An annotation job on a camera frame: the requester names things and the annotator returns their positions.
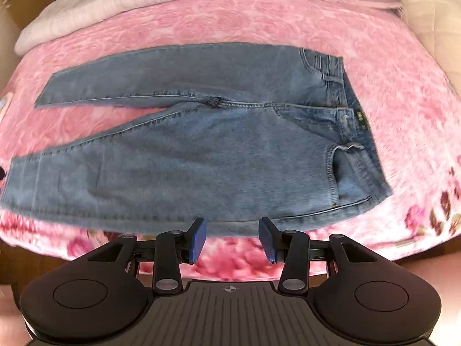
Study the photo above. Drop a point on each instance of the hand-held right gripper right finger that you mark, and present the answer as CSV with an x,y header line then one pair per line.
x,y
268,239

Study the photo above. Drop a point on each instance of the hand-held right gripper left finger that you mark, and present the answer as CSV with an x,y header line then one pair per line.
x,y
196,239

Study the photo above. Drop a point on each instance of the blue denim jeans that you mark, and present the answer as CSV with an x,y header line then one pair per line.
x,y
216,151

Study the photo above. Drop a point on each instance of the pink floral blanket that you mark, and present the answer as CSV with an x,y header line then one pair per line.
x,y
230,21

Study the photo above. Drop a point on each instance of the striped pale pink quilt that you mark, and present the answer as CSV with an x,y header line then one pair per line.
x,y
108,3

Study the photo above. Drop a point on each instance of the cream quilted headboard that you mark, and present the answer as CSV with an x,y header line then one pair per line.
x,y
439,36

